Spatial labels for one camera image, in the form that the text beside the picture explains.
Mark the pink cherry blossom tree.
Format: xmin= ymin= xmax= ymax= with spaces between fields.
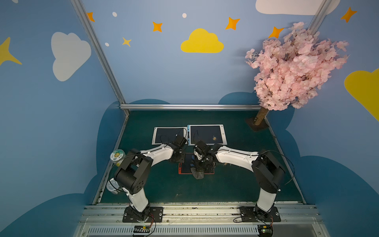
xmin=245 ymin=22 xmax=349 ymax=131

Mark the silver can lying down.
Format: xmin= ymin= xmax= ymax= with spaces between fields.
xmin=106 ymin=178 xmax=122 ymax=195

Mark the red framed drawing tablet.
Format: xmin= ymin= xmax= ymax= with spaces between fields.
xmin=178 ymin=153 xmax=215 ymax=175

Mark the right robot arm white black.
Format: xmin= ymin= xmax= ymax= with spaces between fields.
xmin=191 ymin=141 xmax=285 ymax=214

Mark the white framed drawing tablet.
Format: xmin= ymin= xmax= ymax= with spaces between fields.
xmin=152 ymin=127 xmax=187 ymax=145

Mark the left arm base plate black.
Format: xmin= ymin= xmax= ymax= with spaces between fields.
xmin=122 ymin=206 xmax=163 ymax=223

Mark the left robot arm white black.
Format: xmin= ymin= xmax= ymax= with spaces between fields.
xmin=106 ymin=135 xmax=187 ymax=214

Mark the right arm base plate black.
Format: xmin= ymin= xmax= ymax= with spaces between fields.
xmin=239 ymin=206 xmax=281 ymax=223

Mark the right controller board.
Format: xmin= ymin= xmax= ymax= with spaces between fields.
xmin=258 ymin=225 xmax=273 ymax=237

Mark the aluminium mounting rail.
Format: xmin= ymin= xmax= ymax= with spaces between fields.
xmin=74 ymin=201 xmax=330 ymax=237

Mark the left controller board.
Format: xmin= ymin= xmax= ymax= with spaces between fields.
xmin=132 ymin=226 xmax=153 ymax=236

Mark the controller board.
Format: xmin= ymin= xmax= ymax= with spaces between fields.
xmin=132 ymin=226 xmax=153 ymax=236
xmin=258 ymin=225 xmax=273 ymax=237

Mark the grey blue wiping cloth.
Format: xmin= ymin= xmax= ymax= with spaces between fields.
xmin=190 ymin=167 xmax=205 ymax=180

